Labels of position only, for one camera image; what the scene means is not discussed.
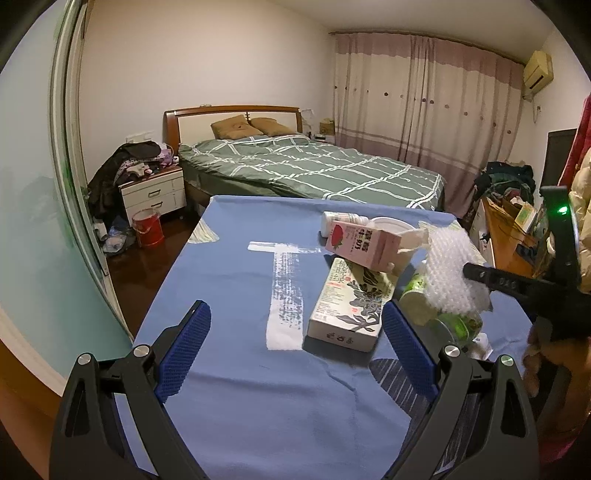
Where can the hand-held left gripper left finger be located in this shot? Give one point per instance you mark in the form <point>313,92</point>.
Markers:
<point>184,346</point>

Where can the white puffer jacket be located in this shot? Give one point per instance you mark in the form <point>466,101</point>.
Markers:
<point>582,198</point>

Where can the person's right hand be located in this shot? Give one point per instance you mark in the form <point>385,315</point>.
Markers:
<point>535,369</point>

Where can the beige air conditioner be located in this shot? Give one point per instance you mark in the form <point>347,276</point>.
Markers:
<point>538,69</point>

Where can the green checked duvet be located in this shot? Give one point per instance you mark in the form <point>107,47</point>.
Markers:
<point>295,161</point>

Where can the green white plastic bottle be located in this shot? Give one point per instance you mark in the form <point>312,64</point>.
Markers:
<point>418,302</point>

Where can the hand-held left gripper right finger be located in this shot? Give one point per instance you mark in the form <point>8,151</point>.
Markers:
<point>408,350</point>

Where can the pile of dark clothes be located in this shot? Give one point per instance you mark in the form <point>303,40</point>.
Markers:
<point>111,177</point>

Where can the wooden bed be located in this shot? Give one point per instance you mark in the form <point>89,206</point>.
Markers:
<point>286,115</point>

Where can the black television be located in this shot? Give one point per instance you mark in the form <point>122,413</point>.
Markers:
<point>556,157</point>

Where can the blue printed cloth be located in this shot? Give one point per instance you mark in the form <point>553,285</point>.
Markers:
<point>240,383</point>

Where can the red bucket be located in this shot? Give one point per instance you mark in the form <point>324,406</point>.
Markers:
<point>148,228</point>

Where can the pink beige curtain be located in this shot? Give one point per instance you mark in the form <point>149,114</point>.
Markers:
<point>415,106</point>

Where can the pink milk carton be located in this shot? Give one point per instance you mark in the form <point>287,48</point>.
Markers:
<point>360,244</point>

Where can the sliding wardrobe door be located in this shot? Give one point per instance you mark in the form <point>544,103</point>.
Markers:
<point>37,207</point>

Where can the white nightstand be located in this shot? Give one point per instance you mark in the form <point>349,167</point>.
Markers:
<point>154,191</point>

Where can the green white drink carton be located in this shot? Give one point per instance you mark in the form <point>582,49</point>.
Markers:
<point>346,309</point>

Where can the small white bottle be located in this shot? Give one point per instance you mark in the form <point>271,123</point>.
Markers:
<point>339,218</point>

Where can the red knit garment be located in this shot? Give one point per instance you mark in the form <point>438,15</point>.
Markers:
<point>582,134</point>

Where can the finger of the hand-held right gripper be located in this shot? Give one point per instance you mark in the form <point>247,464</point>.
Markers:
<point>498,279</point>

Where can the clear plastic bottle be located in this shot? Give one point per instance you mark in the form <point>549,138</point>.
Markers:
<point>457,327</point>

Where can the brown pillow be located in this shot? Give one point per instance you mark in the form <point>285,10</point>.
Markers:
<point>233,127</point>
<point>272,125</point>

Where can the pile of mixed clothes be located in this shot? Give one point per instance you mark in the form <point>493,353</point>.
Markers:
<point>503,177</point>

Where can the clear plastic bag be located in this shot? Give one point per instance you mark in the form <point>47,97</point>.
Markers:
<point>115,237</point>

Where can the small cardboard box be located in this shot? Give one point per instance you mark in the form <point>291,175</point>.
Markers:
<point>328,127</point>

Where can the wooden dresser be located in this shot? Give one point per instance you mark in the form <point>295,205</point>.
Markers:
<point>505,244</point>

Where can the white bowl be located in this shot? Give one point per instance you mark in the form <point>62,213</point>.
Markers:
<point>390,225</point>

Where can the green packet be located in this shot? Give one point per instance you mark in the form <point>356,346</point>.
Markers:
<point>526,214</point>

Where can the white bubble wrap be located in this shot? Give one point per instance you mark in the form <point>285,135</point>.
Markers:
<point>450,267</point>

